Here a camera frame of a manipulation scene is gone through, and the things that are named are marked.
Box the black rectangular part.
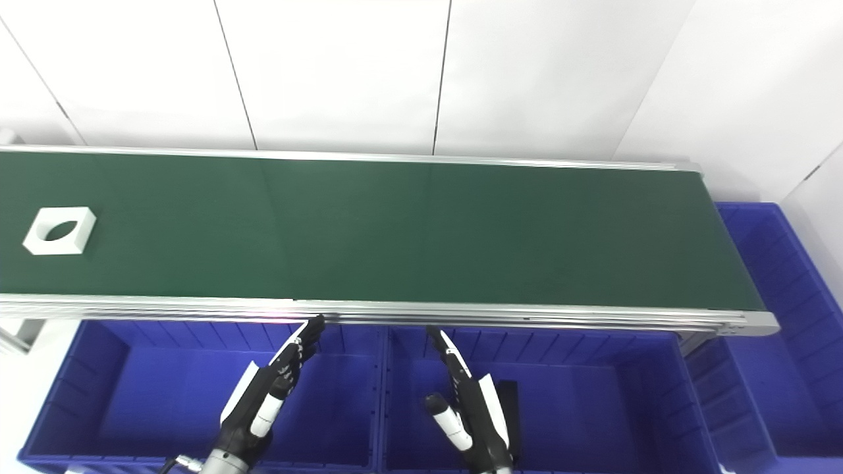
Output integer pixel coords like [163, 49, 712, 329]
[497, 380, 522, 461]

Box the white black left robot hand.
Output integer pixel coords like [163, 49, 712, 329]
[217, 314, 326, 463]

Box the aluminium conveyor support leg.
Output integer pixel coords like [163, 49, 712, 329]
[678, 331, 717, 356]
[0, 318, 43, 356]

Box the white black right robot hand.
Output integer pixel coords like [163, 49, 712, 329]
[425, 326, 514, 472]

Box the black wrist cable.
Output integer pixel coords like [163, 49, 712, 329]
[158, 454, 202, 474]

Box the white square part with hole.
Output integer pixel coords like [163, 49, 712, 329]
[22, 207, 97, 256]

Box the blue plastic bin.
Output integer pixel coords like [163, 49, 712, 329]
[379, 326, 722, 474]
[685, 202, 843, 474]
[16, 319, 386, 474]

